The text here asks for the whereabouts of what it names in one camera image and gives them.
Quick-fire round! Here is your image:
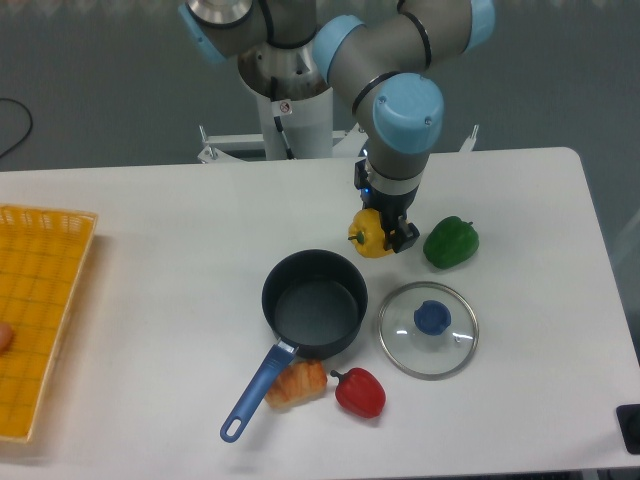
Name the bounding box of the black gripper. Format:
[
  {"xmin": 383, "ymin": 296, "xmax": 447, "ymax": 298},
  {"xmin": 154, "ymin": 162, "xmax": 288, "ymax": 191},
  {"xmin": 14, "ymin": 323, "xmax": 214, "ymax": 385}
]
[{"xmin": 354, "ymin": 159, "xmax": 420, "ymax": 253}]

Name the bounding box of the yellow bell pepper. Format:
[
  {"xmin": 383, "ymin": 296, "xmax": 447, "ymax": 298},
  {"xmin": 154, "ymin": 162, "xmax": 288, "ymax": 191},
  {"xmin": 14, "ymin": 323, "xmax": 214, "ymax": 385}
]
[{"xmin": 348, "ymin": 208, "xmax": 393, "ymax": 259}]

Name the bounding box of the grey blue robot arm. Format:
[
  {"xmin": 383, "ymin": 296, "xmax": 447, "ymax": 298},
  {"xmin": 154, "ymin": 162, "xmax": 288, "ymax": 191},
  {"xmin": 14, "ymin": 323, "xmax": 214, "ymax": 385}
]
[{"xmin": 178, "ymin": 1, "xmax": 496, "ymax": 252}]

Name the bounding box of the green bell pepper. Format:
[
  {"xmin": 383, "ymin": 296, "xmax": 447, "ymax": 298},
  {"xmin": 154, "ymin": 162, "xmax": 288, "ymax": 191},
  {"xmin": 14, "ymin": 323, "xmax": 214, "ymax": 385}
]
[{"xmin": 423, "ymin": 216, "xmax": 480, "ymax": 270}]

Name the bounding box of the red bell pepper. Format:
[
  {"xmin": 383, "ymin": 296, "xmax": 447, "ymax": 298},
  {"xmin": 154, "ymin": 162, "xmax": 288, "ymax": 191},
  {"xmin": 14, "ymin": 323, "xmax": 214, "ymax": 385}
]
[{"xmin": 330, "ymin": 367, "xmax": 386, "ymax": 419}]

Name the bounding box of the glass lid with blue knob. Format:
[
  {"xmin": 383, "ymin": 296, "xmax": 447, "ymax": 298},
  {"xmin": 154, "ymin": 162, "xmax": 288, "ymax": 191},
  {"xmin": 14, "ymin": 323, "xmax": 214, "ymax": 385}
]
[{"xmin": 377, "ymin": 281, "xmax": 479, "ymax": 381}]

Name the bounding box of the croissant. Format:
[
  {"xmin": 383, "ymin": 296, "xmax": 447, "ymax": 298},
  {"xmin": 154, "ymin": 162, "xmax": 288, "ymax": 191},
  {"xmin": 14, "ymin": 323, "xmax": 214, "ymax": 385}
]
[{"xmin": 265, "ymin": 360, "xmax": 327, "ymax": 409}]

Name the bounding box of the black device at table edge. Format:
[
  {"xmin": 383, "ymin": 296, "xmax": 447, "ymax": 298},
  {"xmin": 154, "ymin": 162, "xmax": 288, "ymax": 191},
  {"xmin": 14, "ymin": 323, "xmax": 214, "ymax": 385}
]
[{"xmin": 616, "ymin": 404, "xmax": 640, "ymax": 455}]

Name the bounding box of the yellow woven basket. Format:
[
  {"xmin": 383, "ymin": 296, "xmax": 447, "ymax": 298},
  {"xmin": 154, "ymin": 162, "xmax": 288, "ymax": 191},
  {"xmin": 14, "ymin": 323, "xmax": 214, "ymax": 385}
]
[{"xmin": 1, "ymin": 204, "xmax": 98, "ymax": 443}]

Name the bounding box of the dark pot with blue handle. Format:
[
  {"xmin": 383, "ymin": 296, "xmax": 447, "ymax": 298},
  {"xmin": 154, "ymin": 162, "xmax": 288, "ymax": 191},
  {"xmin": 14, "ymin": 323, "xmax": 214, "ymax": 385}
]
[{"xmin": 220, "ymin": 249, "xmax": 368, "ymax": 443}]

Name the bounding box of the black cable on pedestal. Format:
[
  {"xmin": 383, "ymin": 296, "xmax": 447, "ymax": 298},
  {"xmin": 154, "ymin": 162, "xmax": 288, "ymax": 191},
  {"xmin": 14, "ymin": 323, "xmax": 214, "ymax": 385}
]
[{"xmin": 269, "ymin": 77, "xmax": 296, "ymax": 161}]

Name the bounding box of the black cable on floor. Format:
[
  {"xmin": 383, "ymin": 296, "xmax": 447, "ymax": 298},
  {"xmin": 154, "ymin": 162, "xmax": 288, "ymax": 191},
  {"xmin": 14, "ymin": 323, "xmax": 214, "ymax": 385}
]
[{"xmin": 0, "ymin": 97, "xmax": 34, "ymax": 158}]

